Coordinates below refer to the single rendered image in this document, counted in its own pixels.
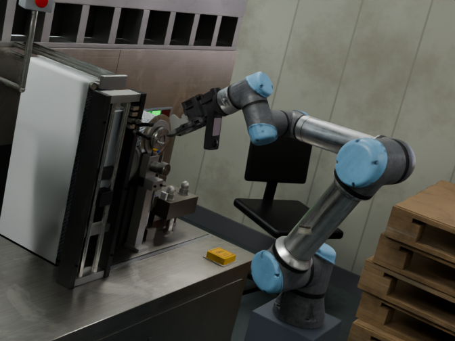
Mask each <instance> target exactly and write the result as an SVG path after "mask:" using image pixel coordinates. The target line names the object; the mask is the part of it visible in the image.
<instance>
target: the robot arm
mask: <svg viewBox="0 0 455 341"><path fill-rule="evenodd" d="M272 93H273V85H272V82H271V80H270V78H269V77H268V75H266V74H265V73H264V72H256V73H254V74H252V75H250V76H246V78H244V79H242V80H240V81H238V82H236V83H234V84H232V85H230V86H228V87H226V88H224V89H222V90H221V88H220V87H218V88H212V89H210V91H209V92H207V93H205V94H198V95H196V96H194V97H191V98H189V99H188V100H186V101H184V102H182V103H181V104H182V106H183V112H184V114H182V116H181V119H179V118H178V117H177V116H176V115H174V114H172V115H171V116H170V124H171V131H170V132H169V133H167V134H166V136H167V137H174V136H182V135H185V134H188V133H191V132H192V131H195V130H198V129H200V128H203V127H205V126H206V129H205V136H204V147H203V148H204V149H205V150H217V149H218V148H219V138H220V132H221V121H222V116H227V115H230V114H233V113H235V112H237V111H239V110H241V109H242V111H243V114H244V119H245V122H246V126H247V131H248V134H249V135H250V138H251V141H252V143H253V144H254V145H266V144H269V143H272V142H274V141H275V140H277V138H278V137H291V138H293V139H296V140H299V141H302V142H304V143H308V144H310V145H314V146H316V147H319V148H322V149H324V150H328V151H329V152H333V153H336V154H337V157H336V161H337V163H336V164H335V169H334V171H333V175H334V180H333V181H332V182H331V184H330V185H329V186H328V187H327V188H326V189H325V191H324V192H323V193H322V195H321V196H320V197H319V198H318V199H317V200H316V201H315V203H314V204H313V205H312V207H311V208H310V209H309V210H308V211H307V212H306V213H305V215H304V216H303V217H302V219H301V220H300V221H299V222H298V223H297V224H296V226H295V227H294V228H293V229H292V231H291V232H290V233H289V234H288V235H287V236H281V237H279V238H278V239H277V240H276V241H275V242H274V243H273V245H272V246H271V247H270V248H269V249H268V250H262V251H260V252H258V253H256V255H254V257H253V259H252V262H251V271H252V272H251V274H252V277H253V280H254V282H255V284H256V286H257V287H258V288H259V289H260V290H261V291H262V292H265V293H267V294H278V293H280V294H279V296H278V297H277V299H276V300H275V302H274V305H273V309H272V311H273V313H274V315H275V316H276V317H277V318H279V319H280V320H281V321H283V322H285V323H287V324H289V325H292V326H295V327H300V328H303V329H316V328H319V327H321V326H322V325H323V322H324V319H325V308H324V297H325V294H326V290H327V287H328V283H329V280H330V276H331V273H332V269H333V267H334V265H335V263H334V262H335V258H336V252H335V250H334V249H333V248H332V247H330V246H329V245H327V244H325V243H324V242H325V241H326V240H327V239H328V238H329V237H330V236H331V235H332V233H333V232H334V231H335V230H336V229H337V227H338V226H339V225H340V224H341V223H342V222H343V221H344V220H345V218H346V217H347V216H348V215H349V214H350V212H351V211H352V210H353V209H354V208H355V207H356V206H357V205H358V204H359V202H360V201H367V200H369V199H371V198H372V197H373V195H374V194H375V193H376V192H377V191H378V190H379V189H380V188H381V187H382V186H383V185H393V184H398V183H401V182H403V181H405V180H406V179H407V178H408V177H409V176H410V175H411V174H412V172H413V170H414V167H415V163H416V159H415V155H414V152H413V150H412V148H411V147H410V146H409V145H408V144H407V143H406V142H405V141H402V140H401V139H394V138H391V137H386V136H384V135H378V136H376V137H373V136H371V135H367V134H365V133H361V132H358V131H354V130H352V129H348V128H346V127H342V126H339V125H337V124H333V123H331V122H326V121H324V120H320V119H318V118H314V117H311V116H309V115H308V114H307V113H306V112H302V111H299V110H292V111H290V110H270V108H269V104H268V100H267V97H269V96H270V95H271V94H272Z"/></svg>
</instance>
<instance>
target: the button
mask: <svg viewBox="0 0 455 341"><path fill-rule="evenodd" d="M206 257H207V258H209V259H211V260H213V261H215V262H217V263H219V264H221V265H226V264H228V263H231V262H234V261H235V259H236V255H235V254H233V253H231V252H228V251H227V250H224V249H223V248H220V247H218V248H215V249H212V250H209V251H207V256H206Z"/></svg>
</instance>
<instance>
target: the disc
mask: <svg viewBox="0 0 455 341"><path fill-rule="evenodd" d="M158 120H165V121H166V122H167V123H168V124H169V128H170V131H171V124H170V119H169V117H168V116H166V115H164V114H159V115H157V116H155V117H154V118H153V119H151V120H150V122H153V123H155V122H156V121H158ZM149 129H150V127H145V129H144V131H143V133H144V134H147V132H148V130H149ZM169 141H170V137H169ZM169 141H168V143H167V145H166V146H165V148H164V149H163V151H162V152H161V153H159V154H158V155H159V156H160V155H161V154H162V153H163V152H164V151H165V149H166V148H167V146H168V144H169ZM140 151H141V154H142V156H143V154H147V152H146V150H145V138H143V137H141V141H140Z"/></svg>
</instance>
